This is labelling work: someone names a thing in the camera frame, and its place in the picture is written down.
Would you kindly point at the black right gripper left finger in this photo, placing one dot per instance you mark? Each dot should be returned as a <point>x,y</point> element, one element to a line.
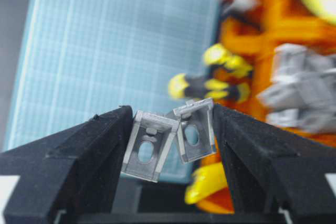
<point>75,170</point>

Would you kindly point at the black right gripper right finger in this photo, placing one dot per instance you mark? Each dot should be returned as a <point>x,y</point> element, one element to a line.
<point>270,171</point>

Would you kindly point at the silver corner bracket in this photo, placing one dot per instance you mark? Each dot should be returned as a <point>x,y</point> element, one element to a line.
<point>150,141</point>
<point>195,135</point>
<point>302,93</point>

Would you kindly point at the orange container rack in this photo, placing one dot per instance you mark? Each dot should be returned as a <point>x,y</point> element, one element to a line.
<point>284,21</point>

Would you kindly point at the yellow black screwdriver lower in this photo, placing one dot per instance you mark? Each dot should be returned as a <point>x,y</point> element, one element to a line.
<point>183,86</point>

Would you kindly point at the yellow black screwdriver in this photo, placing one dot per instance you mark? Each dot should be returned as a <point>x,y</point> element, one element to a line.
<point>218,57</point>
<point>183,86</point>

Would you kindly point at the yellow black screwdriver upper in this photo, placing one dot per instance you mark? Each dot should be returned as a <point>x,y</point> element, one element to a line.
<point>218,57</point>

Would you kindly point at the green cutting mat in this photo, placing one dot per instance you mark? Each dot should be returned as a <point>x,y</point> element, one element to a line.
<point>84,57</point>

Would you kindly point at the yellow handle tool bottom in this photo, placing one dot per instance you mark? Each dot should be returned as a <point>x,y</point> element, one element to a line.
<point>206,181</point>

